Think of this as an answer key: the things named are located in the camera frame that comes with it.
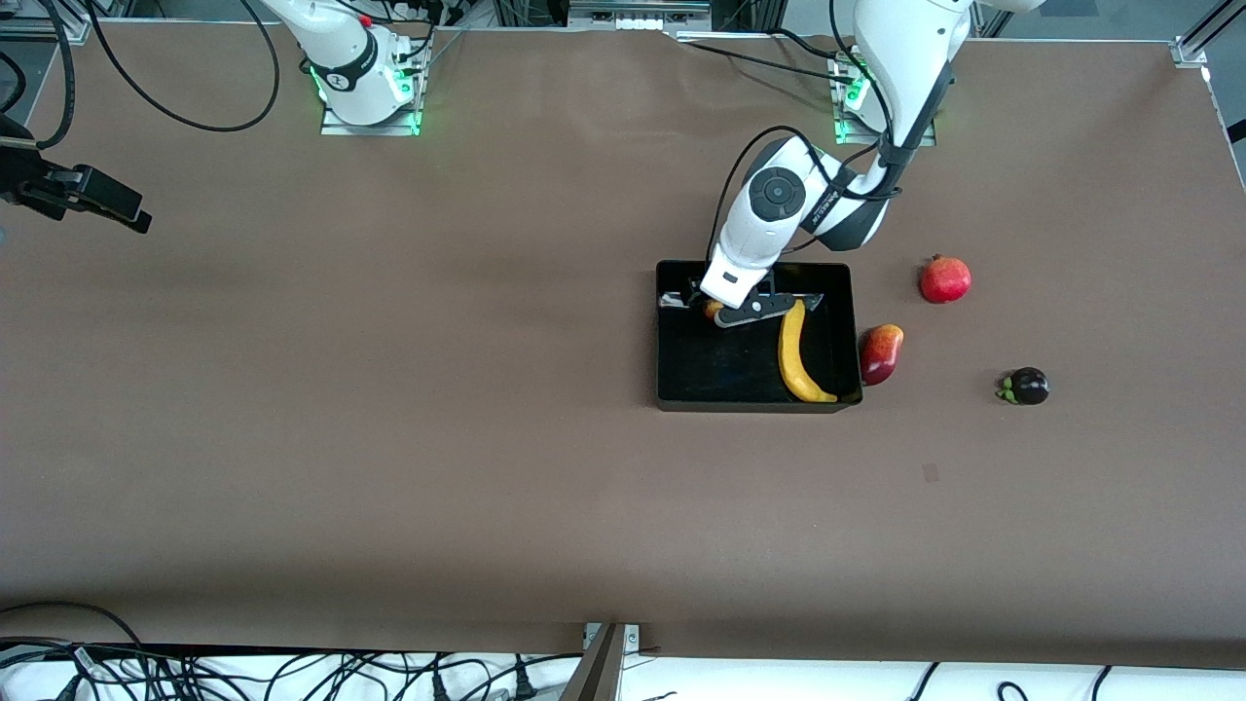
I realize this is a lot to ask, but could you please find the black plastic tray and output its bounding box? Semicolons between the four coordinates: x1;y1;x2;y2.
654;259;863;415

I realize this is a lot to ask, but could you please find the red pomegranate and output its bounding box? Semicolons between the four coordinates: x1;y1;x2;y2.
920;254;972;304

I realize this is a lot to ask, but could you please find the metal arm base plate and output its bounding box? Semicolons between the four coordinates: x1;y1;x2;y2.
319;97;423;137
834;112;938;148

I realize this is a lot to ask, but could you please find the dark purple mangosteen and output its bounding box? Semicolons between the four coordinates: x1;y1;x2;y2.
997;367;1050;406

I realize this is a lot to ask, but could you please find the black looping cable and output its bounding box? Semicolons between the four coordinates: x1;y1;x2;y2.
83;0;283;133

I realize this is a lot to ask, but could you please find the small metal bracket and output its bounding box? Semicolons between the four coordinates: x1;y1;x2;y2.
582;623;643;655

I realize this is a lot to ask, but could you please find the yellow banana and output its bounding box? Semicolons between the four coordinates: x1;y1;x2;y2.
778;299;838;404

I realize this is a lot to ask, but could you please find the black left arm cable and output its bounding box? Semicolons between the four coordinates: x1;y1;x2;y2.
714;0;906;256

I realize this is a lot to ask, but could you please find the aluminium profile beam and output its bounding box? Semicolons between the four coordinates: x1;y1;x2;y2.
560;623;629;701

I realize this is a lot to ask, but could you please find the red yellow mango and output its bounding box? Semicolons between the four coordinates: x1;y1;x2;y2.
859;324;905;387

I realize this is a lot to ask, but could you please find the brown table cover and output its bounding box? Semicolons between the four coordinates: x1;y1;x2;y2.
0;19;1246;673

